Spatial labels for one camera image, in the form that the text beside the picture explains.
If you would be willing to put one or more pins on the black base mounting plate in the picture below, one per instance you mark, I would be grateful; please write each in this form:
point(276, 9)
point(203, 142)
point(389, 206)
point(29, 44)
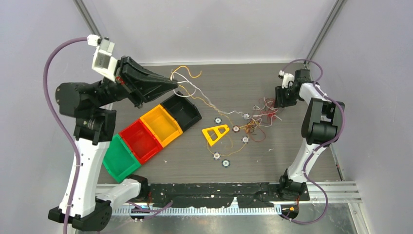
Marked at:
point(217, 195)

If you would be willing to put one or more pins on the dark chip lower left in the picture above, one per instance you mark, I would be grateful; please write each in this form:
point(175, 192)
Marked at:
point(216, 156)

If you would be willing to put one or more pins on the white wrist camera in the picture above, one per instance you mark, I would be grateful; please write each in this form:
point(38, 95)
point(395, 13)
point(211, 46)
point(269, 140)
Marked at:
point(286, 78)
point(103, 61)

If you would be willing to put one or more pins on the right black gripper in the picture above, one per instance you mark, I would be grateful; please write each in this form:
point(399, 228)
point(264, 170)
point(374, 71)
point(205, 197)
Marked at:
point(280, 101)

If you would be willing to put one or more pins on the dark chip middle right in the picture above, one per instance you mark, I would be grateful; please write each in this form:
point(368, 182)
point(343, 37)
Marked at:
point(245, 140)

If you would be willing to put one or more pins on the red plastic bin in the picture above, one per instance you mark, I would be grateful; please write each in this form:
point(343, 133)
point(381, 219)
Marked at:
point(140, 141)

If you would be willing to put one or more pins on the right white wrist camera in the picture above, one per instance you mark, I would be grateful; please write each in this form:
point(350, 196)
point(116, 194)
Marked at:
point(286, 78)

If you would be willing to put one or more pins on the slotted aluminium rail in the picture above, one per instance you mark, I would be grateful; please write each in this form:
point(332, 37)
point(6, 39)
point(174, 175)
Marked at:
point(126, 210)

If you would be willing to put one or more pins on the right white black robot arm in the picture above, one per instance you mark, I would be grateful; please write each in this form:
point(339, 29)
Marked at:
point(322, 125)

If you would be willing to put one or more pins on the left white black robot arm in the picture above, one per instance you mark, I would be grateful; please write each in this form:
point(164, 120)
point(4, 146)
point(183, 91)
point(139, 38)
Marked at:
point(81, 207)

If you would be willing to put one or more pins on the dark chip lowest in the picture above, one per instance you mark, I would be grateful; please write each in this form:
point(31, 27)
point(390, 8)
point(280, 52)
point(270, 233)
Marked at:
point(225, 163)

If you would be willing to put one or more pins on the dark chip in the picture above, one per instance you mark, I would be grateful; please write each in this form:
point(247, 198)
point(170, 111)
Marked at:
point(218, 120)
point(245, 140)
point(246, 116)
point(216, 156)

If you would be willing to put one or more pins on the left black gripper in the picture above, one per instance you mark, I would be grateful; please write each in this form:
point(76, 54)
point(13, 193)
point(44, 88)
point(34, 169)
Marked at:
point(140, 82)

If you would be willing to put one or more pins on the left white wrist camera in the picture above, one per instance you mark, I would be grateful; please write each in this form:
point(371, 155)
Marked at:
point(103, 61)

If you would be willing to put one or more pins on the green plastic bin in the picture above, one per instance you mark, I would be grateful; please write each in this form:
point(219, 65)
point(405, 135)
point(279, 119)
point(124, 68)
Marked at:
point(119, 161)

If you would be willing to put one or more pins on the dark chip upper right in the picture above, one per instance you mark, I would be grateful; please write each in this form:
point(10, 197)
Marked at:
point(246, 116)

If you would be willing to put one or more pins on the black plastic bin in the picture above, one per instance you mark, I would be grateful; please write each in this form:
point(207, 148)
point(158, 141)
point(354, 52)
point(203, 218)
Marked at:
point(182, 110)

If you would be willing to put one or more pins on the yellow plastic bin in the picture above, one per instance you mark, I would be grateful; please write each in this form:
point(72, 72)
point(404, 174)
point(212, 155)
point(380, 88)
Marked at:
point(162, 125)

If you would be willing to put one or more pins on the dark chip upper left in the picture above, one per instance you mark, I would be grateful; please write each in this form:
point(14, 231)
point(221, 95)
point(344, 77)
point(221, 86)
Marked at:
point(218, 120)

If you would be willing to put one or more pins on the yellow triangular plastic frame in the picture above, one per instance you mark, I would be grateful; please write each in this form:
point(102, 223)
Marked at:
point(215, 133)

